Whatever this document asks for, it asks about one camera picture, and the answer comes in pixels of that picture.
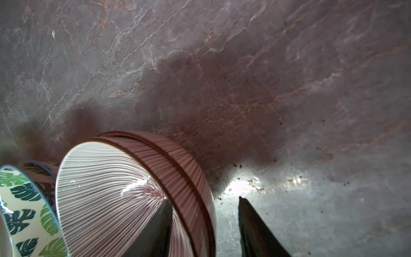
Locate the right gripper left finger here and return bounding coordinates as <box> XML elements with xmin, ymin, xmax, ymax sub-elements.
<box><xmin>123</xmin><ymin>199</ymin><xmax>173</xmax><ymax>257</ymax></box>

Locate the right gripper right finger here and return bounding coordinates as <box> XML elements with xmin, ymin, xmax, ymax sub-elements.
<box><xmin>238</xmin><ymin>197</ymin><xmax>291</xmax><ymax>257</ymax></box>

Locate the large pink striped bowl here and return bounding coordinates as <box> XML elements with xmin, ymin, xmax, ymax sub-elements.
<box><xmin>99</xmin><ymin>131</ymin><xmax>216</xmax><ymax>257</ymax></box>

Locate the small pink striped bowl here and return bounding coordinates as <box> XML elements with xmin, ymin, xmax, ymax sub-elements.
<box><xmin>56</xmin><ymin>137</ymin><xmax>215</xmax><ymax>257</ymax></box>

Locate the small green leaf bowl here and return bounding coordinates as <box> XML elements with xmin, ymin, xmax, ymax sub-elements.
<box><xmin>1</xmin><ymin>165</ymin><xmax>70</xmax><ymax>257</ymax></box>

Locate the large green leaf bowl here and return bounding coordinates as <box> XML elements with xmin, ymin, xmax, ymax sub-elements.
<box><xmin>18</xmin><ymin>160</ymin><xmax>60</xmax><ymax>213</ymax></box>

